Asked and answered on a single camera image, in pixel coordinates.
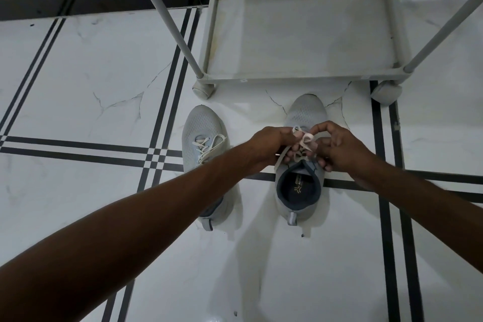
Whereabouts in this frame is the person's right forearm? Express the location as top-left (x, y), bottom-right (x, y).
top-left (357, 154), bottom-right (483, 274)

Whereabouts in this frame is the person's left hand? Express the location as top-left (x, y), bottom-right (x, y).
top-left (244, 126), bottom-right (303, 175)

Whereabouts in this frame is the white shoe rack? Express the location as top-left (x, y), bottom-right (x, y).
top-left (123, 0), bottom-right (483, 106)

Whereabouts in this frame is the person's right hand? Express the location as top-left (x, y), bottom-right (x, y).
top-left (308, 120), bottom-right (379, 184)

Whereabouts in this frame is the person's left forearm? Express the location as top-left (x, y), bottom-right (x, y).
top-left (0, 143), bottom-right (267, 322)

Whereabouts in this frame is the grey sneaker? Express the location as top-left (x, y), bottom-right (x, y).
top-left (274, 94), bottom-right (329, 227)
top-left (181, 105), bottom-right (232, 232)

